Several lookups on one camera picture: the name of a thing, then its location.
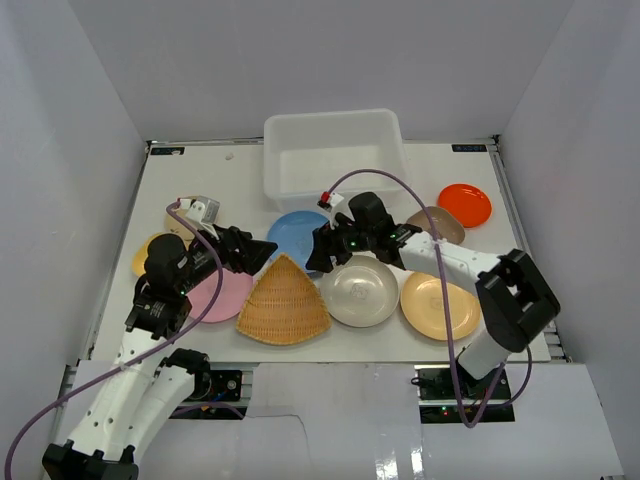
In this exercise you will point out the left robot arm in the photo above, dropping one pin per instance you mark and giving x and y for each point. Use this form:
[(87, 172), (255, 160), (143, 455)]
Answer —
[(151, 376)]

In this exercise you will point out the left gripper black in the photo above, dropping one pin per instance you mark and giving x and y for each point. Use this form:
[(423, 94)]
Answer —
[(235, 248)]

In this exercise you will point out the pink round plate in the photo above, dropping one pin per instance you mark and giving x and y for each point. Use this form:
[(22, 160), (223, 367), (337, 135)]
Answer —
[(235, 289)]

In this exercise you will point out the brown taupe plate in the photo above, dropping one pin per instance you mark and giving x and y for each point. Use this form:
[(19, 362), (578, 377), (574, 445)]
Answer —
[(447, 226)]

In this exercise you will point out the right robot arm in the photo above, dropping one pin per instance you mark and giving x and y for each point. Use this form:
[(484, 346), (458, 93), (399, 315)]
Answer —
[(516, 301)]

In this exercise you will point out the white plastic bin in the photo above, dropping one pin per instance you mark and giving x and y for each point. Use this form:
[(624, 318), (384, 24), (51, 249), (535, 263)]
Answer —
[(304, 154)]

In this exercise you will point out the woven bamboo triangular tray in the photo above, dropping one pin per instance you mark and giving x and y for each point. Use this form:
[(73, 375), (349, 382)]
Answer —
[(284, 307)]

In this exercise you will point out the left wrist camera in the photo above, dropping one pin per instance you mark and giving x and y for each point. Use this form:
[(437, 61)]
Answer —
[(200, 209)]

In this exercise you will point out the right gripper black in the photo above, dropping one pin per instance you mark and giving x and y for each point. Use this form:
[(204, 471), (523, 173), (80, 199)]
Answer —
[(326, 246)]

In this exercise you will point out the orange round plate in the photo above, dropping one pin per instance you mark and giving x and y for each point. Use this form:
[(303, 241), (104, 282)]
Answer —
[(466, 203)]

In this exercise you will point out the blue round plate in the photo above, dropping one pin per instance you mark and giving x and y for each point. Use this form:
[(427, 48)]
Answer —
[(292, 233)]

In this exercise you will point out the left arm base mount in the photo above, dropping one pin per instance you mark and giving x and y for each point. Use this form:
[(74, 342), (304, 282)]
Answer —
[(217, 396)]

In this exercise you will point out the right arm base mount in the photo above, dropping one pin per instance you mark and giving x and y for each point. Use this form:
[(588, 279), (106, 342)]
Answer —
[(437, 402)]

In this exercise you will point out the beige patterned plate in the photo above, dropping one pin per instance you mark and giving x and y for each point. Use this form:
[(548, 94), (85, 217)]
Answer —
[(173, 226)]

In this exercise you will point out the yellow round plate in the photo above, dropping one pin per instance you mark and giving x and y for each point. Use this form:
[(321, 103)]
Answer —
[(422, 304)]

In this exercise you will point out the cream white round plate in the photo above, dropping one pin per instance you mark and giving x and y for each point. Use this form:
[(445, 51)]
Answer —
[(362, 293)]

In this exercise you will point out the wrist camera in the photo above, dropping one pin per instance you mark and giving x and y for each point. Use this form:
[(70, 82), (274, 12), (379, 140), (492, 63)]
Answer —
[(200, 209), (329, 200)]

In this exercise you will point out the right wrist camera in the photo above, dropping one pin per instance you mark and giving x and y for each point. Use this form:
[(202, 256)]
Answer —
[(329, 200)]

